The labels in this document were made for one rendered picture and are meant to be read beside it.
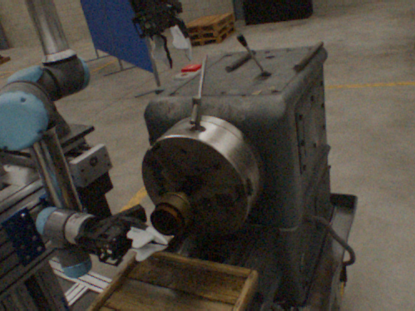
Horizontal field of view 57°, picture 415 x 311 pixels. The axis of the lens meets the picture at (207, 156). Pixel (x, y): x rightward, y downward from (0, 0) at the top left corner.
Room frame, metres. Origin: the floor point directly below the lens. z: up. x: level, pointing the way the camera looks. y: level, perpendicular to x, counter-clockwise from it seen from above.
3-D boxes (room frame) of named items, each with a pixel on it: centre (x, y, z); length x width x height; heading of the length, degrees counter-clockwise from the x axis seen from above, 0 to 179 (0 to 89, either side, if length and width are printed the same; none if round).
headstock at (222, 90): (1.26, -0.16, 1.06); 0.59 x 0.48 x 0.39; 149
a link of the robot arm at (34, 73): (1.27, 0.52, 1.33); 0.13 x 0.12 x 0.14; 136
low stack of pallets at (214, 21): (9.07, -0.64, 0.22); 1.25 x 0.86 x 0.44; 154
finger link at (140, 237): (0.68, 0.17, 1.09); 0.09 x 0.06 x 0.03; 58
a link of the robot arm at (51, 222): (0.82, 0.39, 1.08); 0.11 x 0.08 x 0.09; 58
